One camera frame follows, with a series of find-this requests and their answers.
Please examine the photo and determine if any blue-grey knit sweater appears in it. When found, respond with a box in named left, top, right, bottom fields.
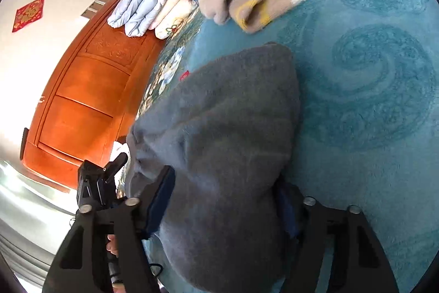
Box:
left=126, top=43, right=300, bottom=292

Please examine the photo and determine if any person's left hand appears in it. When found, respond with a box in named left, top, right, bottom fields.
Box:
left=106, top=233, right=125, bottom=293

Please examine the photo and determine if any orange wooden headboard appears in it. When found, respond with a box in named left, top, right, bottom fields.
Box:
left=20, top=0, right=164, bottom=192

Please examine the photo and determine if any floral folded quilt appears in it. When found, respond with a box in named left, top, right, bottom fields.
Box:
left=149, top=0, right=199, bottom=39

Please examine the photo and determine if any teal floral bed cover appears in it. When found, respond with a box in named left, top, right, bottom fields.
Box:
left=141, top=0, right=438, bottom=292

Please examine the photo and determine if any red wall decoration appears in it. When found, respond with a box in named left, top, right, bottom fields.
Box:
left=12, top=0, right=45, bottom=33

